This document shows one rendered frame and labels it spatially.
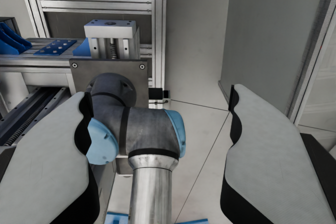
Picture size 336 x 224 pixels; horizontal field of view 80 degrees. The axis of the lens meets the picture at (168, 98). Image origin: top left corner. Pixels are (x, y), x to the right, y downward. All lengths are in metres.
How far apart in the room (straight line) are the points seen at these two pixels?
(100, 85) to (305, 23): 0.66
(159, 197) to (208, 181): 2.33
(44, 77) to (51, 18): 0.80
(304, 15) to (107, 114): 0.68
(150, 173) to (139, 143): 0.06
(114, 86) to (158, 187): 0.29
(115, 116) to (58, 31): 1.16
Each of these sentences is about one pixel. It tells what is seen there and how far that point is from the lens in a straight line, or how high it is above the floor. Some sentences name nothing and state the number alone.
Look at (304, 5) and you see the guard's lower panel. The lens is 0.83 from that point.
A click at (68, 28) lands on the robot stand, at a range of 1.54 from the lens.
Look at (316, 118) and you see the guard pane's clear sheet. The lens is 0.79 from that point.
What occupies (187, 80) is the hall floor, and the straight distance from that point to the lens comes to 1.78.
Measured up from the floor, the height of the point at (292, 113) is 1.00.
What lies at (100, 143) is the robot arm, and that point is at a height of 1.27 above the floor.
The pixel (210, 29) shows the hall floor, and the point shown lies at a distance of 1.66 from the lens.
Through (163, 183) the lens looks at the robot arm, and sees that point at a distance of 0.44.
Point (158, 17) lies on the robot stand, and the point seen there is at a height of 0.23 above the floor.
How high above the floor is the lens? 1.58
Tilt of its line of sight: 59 degrees down
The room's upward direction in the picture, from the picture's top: 177 degrees clockwise
